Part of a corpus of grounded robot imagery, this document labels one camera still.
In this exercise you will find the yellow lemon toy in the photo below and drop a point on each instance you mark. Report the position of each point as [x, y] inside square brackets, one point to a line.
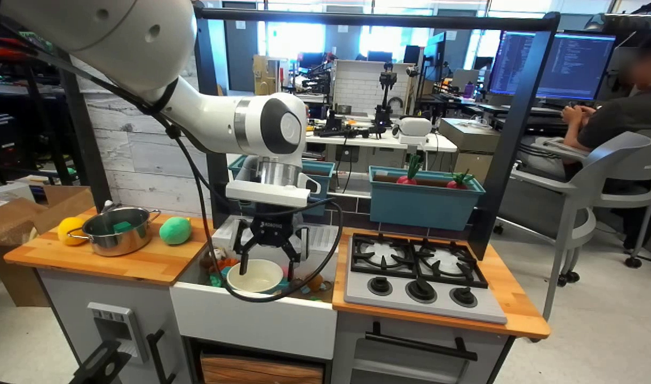
[70, 232]

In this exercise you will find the black toy stove top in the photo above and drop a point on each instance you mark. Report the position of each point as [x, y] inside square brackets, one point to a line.
[419, 277]

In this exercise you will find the computer monitor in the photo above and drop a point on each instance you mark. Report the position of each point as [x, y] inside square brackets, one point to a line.
[573, 72]

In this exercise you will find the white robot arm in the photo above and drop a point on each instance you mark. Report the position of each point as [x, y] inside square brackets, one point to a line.
[141, 47]

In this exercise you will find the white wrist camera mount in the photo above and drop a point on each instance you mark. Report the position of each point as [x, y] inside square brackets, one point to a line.
[266, 182]

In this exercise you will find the white toy sink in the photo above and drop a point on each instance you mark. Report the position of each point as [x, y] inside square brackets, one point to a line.
[302, 325]

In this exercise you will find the seated person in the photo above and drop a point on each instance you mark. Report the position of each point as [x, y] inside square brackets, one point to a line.
[589, 127]

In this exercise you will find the cardboard box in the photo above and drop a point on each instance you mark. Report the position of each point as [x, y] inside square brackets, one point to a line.
[20, 221]

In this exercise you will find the right teal planter box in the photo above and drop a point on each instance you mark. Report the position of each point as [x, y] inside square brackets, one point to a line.
[430, 201]

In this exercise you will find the wooden left countertop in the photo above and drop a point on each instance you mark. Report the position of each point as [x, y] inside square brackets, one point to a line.
[153, 264]

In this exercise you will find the white pot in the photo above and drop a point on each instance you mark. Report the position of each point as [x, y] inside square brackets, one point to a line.
[257, 279]

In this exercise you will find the grey dishwasher door handle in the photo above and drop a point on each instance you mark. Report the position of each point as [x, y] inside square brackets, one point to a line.
[119, 343]

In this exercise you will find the black window frame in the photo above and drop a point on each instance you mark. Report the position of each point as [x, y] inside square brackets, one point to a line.
[542, 29]

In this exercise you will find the white background table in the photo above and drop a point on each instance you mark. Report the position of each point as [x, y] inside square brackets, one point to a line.
[387, 151]

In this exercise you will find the orange toy in sink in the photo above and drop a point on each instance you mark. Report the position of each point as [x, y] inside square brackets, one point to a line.
[317, 284]

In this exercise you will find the steel pot on counter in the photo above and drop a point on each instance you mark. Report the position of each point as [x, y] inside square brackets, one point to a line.
[118, 232]

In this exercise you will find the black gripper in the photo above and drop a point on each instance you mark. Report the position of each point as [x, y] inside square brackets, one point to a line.
[276, 232]

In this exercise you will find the green ball toy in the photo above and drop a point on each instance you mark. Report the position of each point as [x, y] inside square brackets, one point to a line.
[176, 232]

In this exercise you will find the grey office chair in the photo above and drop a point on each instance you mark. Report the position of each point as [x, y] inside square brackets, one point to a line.
[613, 175]

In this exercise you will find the oven door with handle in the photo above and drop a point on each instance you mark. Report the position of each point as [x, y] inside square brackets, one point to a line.
[377, 350]

